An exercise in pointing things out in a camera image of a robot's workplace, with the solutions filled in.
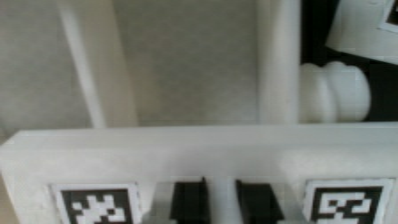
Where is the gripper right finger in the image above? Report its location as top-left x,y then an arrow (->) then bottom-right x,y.
234,180 -> 283,224

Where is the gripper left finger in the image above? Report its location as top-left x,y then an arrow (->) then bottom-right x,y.
168,179 -> 211,224

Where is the white cabinet door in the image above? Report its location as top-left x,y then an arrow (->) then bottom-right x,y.
0,122 -> 398,224
326,0 -> 398,65

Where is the white cabinet body box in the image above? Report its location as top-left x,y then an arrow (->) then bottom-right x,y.
0,0 -> 301,137

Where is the white right fence piece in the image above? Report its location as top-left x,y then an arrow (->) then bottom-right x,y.
299,61 -> 370,123

